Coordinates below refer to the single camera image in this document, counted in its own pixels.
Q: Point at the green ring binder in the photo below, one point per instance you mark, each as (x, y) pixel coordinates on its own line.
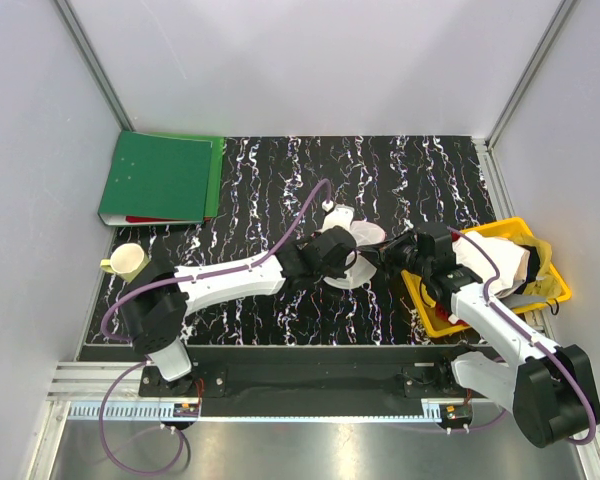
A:
(162, 175)

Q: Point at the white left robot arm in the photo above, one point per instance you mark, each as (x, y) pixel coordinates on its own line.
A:
(159, 299)

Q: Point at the cream yellow mug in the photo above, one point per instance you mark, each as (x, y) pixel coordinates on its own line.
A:
(126, 262)

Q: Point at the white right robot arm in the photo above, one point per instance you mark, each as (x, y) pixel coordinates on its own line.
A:
(549, 389)

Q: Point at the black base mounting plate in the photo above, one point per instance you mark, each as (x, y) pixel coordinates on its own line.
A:
(312, 383)

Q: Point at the yellow plastic bin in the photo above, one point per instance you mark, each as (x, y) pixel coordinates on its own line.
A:
(485, 313)

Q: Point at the red folder under binder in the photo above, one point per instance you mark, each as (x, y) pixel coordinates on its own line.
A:
(160, 221)

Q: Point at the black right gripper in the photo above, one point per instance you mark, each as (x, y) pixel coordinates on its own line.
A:
(390, 247)

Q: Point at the white garment in bin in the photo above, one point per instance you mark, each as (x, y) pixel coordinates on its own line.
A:
(510, 259)

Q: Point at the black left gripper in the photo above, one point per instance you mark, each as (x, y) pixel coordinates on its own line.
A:
(338, 271)

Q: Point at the white pink mesh laundry bag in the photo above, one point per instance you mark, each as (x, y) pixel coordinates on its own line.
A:
(360, 270)

